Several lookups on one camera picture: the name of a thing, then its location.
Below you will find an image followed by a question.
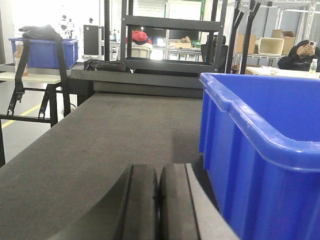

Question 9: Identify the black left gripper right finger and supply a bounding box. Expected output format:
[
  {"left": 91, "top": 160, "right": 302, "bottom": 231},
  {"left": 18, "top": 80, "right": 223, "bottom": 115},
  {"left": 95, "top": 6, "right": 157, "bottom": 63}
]
[{"left": 159, "top": 163, "right": 238, "bottom": 240}]

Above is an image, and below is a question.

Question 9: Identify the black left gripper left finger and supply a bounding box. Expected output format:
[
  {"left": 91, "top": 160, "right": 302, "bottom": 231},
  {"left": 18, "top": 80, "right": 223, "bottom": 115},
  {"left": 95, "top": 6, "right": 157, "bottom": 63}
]
[{"left": 51, "top": 164, "right": 159, "bottom": 240}]

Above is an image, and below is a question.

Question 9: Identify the blue plastic bin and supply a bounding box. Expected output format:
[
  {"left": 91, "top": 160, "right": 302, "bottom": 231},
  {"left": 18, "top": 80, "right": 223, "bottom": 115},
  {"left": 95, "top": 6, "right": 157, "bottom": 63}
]
[{"left": 199, "top": 72, "right": 320, "bottom": 240}]

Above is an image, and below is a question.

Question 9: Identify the distant blue storage bin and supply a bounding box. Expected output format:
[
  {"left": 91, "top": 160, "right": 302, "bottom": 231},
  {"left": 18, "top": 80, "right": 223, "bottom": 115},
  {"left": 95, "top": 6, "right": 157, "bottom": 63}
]
[{"left": 8, "top": 37, "right": 79, "bottom": 70}]

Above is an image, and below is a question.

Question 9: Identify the black metal side table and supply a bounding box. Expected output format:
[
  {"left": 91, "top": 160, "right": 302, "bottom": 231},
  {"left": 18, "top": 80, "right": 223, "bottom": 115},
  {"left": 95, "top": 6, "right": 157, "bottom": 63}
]
[{"left": 0, "top": 81, "right": 51, "bottom": 162}]

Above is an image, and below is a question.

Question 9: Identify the black bag on tray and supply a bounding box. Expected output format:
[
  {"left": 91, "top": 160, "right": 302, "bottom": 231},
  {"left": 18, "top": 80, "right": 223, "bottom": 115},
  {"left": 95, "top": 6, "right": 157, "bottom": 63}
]
[{"left": 83, "top": 59, "right": 131, "bottom": 73}]

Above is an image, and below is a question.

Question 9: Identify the black office chair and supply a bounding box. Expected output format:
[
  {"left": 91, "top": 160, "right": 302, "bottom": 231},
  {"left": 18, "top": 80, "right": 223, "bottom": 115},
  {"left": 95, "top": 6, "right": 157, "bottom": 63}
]
[{"left": 200, "top": 34, "right": 229, "bottom": 73}]

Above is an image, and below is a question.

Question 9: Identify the person in red hood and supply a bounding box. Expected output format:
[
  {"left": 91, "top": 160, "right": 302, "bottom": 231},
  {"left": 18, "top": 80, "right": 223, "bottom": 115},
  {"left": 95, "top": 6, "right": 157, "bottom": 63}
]
[{"left": 131, "top": 25, "right": 153, "bottom": 58}]

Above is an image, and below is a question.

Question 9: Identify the black computer monitor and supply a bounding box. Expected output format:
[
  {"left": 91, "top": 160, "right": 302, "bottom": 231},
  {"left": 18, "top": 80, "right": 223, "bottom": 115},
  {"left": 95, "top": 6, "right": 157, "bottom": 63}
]
[{"left": 83, "top": 25, "right": 103, "bottom": 56}]

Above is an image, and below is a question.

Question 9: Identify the black metal shelf rack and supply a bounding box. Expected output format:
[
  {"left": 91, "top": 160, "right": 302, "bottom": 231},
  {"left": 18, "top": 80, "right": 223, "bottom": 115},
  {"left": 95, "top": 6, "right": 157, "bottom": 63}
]
[{"left": 120, "top": 0, "right": 228, "bottom": 74}]

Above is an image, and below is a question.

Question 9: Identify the green cap bottle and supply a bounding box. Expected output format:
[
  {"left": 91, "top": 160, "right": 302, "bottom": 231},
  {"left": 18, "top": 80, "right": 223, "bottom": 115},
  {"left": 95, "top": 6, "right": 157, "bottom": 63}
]
[{"left": 308, "top": 58, "right": 318, "bottom": 74}]

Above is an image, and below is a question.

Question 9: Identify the person in black holding phone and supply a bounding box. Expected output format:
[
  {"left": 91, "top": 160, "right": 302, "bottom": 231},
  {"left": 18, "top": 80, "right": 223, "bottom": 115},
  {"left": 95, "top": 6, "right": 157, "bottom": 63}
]
[{"left": 277, "top": 39, "right": 320, "bottom": 72}]

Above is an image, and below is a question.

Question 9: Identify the plastic drink bottle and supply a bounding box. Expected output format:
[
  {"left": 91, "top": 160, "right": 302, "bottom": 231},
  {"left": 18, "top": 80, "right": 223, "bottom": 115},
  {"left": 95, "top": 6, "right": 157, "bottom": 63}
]
[{"left": 13, "top": 41, "right": 24, "bottom": 72}]

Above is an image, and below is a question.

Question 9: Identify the brown cardboard box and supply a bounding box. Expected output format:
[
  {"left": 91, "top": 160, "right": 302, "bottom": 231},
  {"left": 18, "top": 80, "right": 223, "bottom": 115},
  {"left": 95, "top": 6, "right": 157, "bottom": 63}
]
[{"left": 271, "top": 29, "right": 296, "bottom": 54}]

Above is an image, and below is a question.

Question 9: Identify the black bag with straps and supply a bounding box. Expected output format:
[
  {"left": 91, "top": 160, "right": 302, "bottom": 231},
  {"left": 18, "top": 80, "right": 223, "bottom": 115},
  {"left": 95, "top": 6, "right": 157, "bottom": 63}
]
[{"left": 7, "top": 24, "right": 78, "bottom": 115}]

